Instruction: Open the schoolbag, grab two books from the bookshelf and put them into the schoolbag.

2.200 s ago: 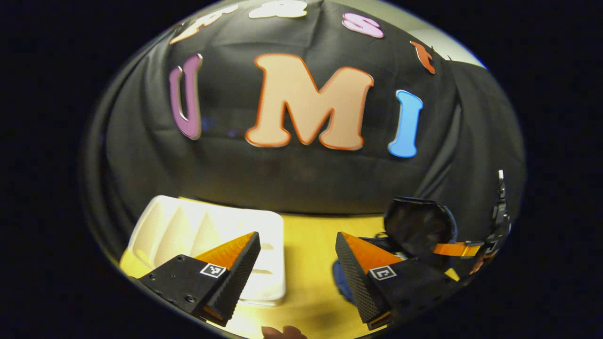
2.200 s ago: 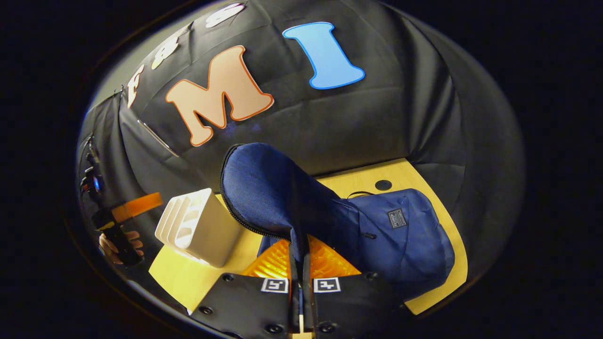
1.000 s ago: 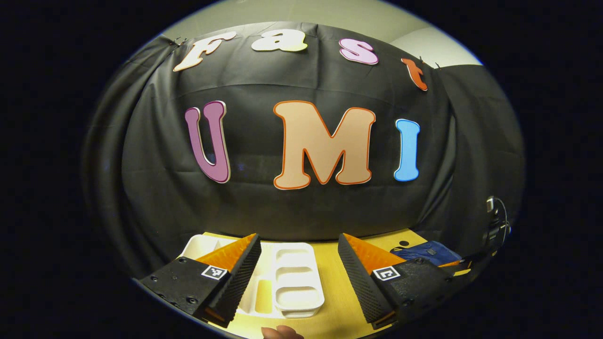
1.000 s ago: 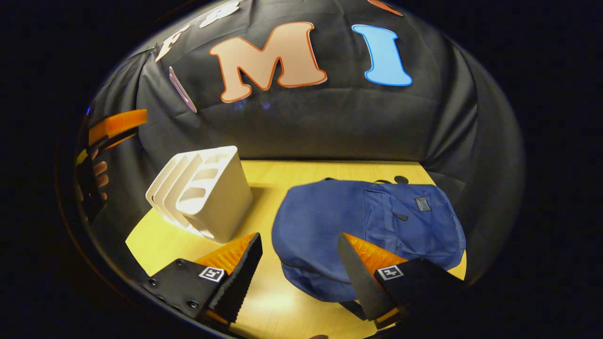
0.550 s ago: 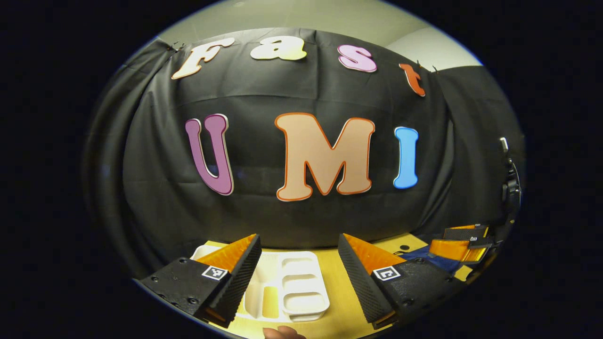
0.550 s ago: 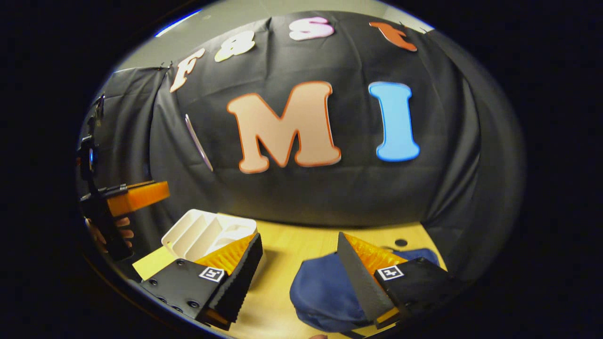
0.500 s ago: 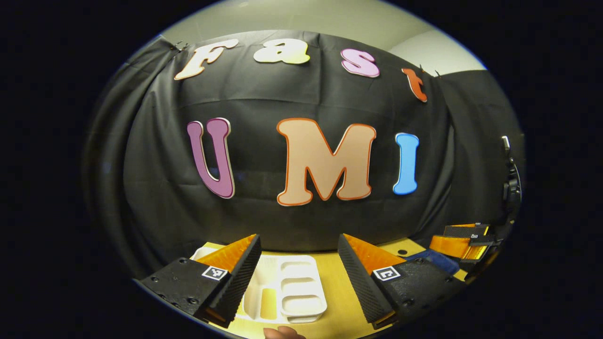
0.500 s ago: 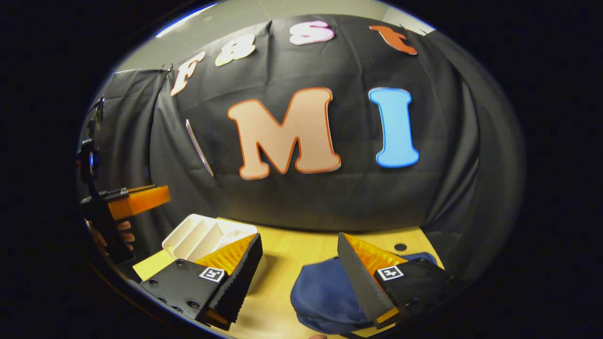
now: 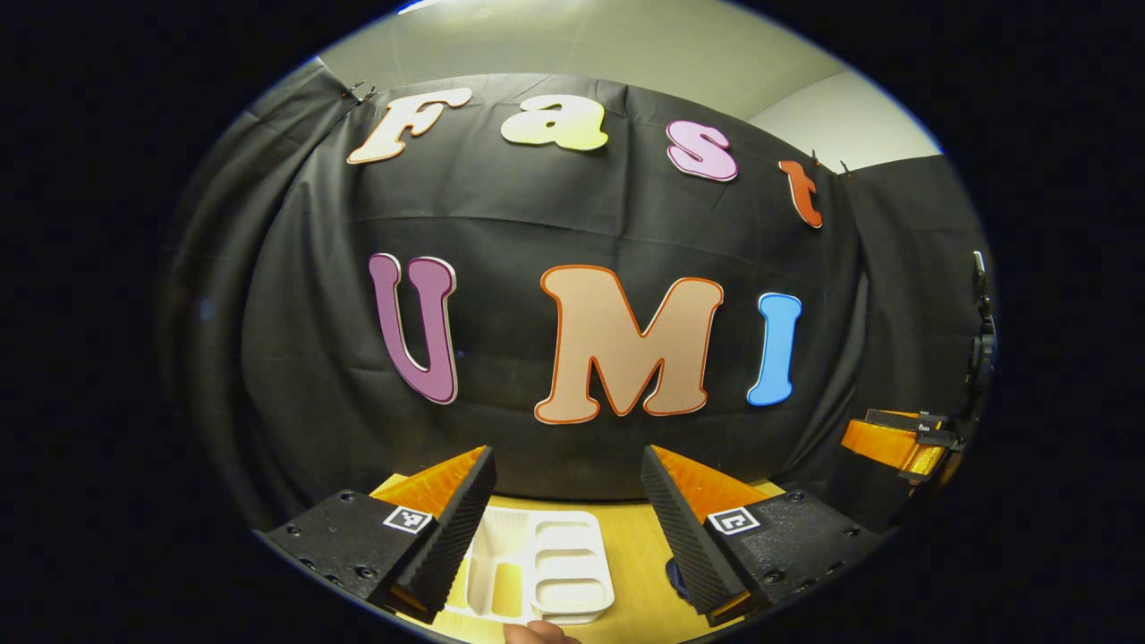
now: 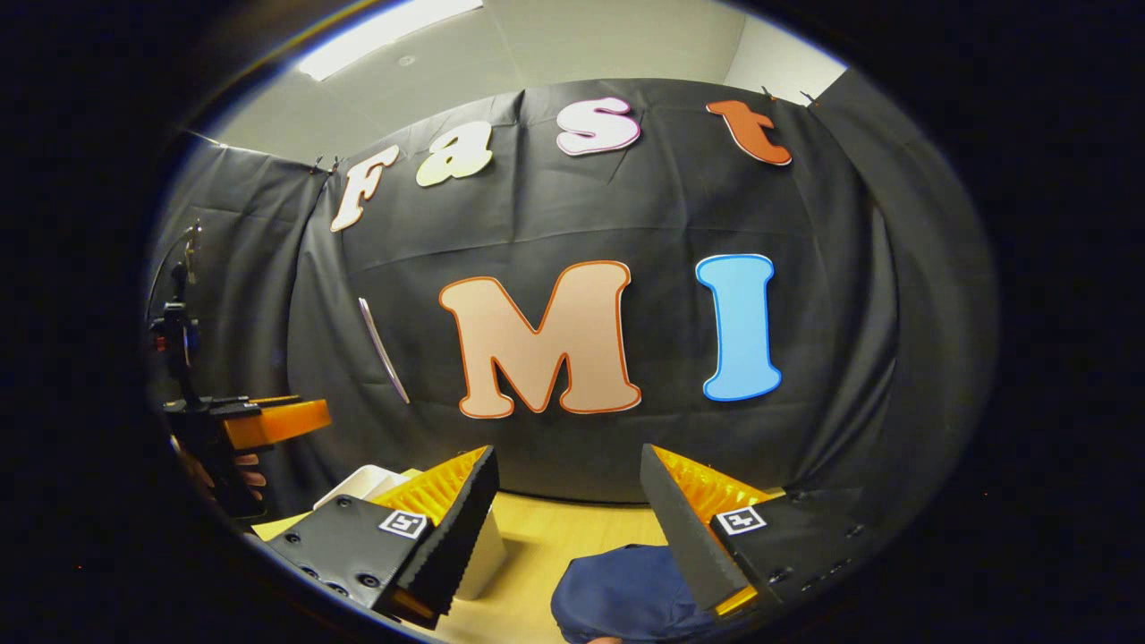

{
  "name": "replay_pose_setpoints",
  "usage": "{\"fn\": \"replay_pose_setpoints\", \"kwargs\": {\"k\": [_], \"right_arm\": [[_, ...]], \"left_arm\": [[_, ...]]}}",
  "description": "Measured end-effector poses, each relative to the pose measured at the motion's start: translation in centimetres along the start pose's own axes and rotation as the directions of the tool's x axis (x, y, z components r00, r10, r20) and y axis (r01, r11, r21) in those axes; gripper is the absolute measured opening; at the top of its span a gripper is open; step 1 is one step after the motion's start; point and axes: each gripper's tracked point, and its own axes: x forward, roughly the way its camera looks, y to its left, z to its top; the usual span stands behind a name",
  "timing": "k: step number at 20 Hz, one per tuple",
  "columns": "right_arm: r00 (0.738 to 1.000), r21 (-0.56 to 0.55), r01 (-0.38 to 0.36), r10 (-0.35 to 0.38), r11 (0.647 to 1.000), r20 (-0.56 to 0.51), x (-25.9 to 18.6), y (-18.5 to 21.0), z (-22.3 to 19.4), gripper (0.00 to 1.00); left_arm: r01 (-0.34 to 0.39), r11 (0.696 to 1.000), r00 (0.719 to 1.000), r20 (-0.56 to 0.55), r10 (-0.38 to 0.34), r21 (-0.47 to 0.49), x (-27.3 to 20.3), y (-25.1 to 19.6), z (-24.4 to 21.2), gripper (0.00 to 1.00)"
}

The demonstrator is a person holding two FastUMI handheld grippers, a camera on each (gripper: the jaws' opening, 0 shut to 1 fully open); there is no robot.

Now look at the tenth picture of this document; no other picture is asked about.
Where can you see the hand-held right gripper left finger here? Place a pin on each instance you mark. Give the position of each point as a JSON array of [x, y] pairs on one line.
[[461, 537]]

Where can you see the white bookshelf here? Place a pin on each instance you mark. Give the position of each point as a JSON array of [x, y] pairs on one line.
[[483, 555]]

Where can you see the small black cloth clip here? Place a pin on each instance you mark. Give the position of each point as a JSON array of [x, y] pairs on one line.
[[787, 95], [326, 165]]

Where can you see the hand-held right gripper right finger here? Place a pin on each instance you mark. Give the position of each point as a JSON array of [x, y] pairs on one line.
[[680, 537]]

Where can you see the black backdrop cloth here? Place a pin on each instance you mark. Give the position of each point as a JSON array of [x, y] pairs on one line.
[[671, 215]]

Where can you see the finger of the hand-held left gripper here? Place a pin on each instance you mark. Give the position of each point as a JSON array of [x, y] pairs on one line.
[[277, 422]]

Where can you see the blue schoolbag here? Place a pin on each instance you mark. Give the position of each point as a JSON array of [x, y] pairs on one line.
[[626, 595]]

